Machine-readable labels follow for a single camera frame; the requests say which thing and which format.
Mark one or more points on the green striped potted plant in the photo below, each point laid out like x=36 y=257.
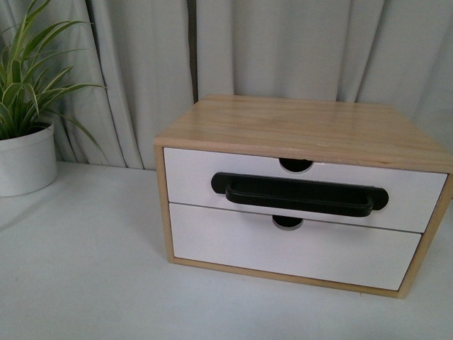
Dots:
x=30 y=90

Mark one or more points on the white plant pot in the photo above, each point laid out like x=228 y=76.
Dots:
x=28 y=163

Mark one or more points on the black drawer handle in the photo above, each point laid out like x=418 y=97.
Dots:
x=301 y=195

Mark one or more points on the white drawer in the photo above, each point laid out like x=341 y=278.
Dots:
x=413 y=195
x=376 y=258

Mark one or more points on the grey curtain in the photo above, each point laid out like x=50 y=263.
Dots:
x=149 y=61

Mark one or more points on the light wooden drawer cabinet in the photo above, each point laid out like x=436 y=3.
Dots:
x=300 y=133

